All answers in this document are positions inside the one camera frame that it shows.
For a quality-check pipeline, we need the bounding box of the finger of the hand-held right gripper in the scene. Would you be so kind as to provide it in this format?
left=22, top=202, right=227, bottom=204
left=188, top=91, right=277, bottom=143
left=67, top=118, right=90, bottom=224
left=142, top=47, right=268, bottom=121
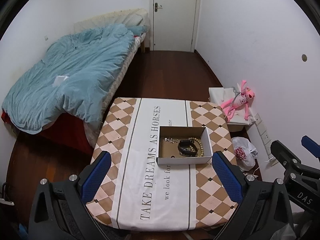
left=301, top=135, right=320, bottom=164
left=270, top=140, right=308, bottom=174

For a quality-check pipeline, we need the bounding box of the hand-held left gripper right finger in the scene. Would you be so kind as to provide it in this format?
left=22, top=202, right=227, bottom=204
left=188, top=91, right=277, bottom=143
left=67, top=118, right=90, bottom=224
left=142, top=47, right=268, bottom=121
left=212, top=151, right=295, bottom=240

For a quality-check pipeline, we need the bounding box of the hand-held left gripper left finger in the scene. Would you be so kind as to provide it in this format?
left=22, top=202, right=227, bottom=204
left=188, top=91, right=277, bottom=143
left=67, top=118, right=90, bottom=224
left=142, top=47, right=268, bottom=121
left=28, top=151, right=112, bottom=240

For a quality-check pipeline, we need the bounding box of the wooden bead bracelet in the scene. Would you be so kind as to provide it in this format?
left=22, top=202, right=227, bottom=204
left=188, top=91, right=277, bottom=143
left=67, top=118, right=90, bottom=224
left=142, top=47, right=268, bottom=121
left=187, top=137, right=204, bottom=157

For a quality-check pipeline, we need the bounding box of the black smart wristband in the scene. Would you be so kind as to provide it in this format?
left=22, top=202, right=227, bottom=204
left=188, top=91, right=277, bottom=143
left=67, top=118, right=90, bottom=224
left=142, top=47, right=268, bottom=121
left=178, top=140, right=198, bottom=154

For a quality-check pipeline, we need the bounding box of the cardboard box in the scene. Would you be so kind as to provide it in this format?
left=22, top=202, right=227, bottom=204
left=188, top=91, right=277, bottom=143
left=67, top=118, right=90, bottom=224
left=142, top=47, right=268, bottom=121
left=156, top=126, right=213, bottom=166

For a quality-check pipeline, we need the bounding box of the white plastic bag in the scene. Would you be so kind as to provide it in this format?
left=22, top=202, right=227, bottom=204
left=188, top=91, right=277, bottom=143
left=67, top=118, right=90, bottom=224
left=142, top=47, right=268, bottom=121
left=231, top=137, right=258, bottom=172

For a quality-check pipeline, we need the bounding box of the checkered lettered tablecloth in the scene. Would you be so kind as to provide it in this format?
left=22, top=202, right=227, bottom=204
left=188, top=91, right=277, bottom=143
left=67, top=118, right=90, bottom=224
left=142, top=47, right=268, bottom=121
left=85, top=97, right=239, bottom=230

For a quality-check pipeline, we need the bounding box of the bed with red sheet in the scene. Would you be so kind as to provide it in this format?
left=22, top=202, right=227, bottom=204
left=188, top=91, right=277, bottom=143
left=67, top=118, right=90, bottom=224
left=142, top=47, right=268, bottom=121
left=0, top=8, right=150, bottom=155

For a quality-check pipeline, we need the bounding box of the pink plush toy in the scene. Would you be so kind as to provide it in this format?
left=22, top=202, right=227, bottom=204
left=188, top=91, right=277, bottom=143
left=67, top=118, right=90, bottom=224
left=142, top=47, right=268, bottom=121
left=221, top=80, right=255, bottom=122

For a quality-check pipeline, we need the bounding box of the blue duvet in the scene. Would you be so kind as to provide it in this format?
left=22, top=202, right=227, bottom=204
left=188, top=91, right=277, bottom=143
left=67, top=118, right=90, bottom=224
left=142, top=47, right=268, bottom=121
left=1, top=24, right=147, bottom=135

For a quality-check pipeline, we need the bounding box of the white paper sheet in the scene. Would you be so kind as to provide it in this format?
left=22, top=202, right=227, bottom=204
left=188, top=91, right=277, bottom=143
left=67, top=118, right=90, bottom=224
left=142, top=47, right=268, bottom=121
left=54, top=75, right=69, bottom=87

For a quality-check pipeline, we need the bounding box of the blue pillow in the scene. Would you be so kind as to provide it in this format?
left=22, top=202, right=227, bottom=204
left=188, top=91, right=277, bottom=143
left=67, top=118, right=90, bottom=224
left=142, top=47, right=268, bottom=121
left=129, top=25, right=147, bottom=34

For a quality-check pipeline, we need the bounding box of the white door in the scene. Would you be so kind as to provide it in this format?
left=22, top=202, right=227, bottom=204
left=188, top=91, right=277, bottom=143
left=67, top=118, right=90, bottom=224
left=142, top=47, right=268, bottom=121
left=153, top=0, right=200, bottom=52

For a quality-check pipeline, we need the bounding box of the white wall socket strip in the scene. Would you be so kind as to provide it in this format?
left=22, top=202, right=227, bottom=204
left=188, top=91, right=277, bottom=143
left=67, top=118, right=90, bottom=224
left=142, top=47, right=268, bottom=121
left=254, top=113, right=278, bottom=167

